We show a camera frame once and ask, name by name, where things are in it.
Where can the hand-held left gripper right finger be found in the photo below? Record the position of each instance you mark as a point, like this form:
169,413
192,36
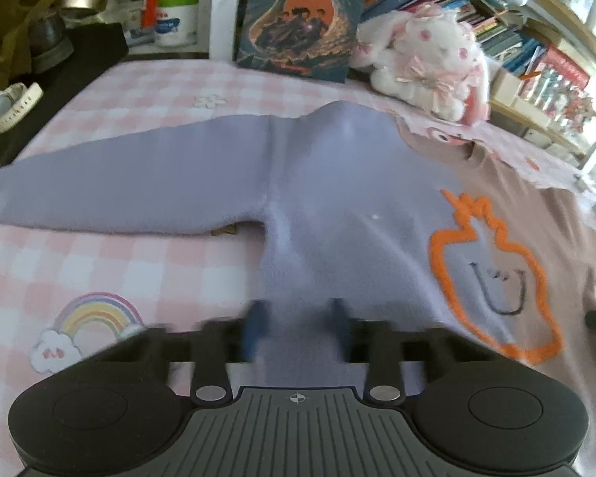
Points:
338,329

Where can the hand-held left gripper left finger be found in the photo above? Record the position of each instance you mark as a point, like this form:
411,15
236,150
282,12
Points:
256,329

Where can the purple and brown sweater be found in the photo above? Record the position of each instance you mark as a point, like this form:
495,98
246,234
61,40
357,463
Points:
328,198

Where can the pink checked bed sheet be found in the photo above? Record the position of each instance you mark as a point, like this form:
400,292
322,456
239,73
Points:
104,268

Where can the white and pink plush bunny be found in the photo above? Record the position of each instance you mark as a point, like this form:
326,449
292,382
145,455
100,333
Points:
427,59

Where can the row of colourful books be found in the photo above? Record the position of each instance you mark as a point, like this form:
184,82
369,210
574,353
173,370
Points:
506,35

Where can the large dark illustrated book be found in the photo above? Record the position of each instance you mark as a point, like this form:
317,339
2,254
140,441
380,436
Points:
303,15

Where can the white jar with green lid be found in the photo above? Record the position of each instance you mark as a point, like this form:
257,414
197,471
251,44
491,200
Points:
177,22

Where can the wooden bookshelf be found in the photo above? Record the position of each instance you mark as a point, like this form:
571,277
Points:
551,5

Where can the black side table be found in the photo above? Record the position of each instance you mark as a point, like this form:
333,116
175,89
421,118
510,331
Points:
74,54

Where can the white wristwatch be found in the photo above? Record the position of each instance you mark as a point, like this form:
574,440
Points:
10,104

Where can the grey metal pot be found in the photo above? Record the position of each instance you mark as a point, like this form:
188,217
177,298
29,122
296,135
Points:
49,44

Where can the round metal tin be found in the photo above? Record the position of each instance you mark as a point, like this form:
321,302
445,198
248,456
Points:
83,2

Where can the brown paper bag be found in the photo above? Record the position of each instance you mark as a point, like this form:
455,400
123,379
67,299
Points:
15,25

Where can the white bed frame post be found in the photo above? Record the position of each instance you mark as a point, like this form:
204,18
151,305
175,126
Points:
228,10

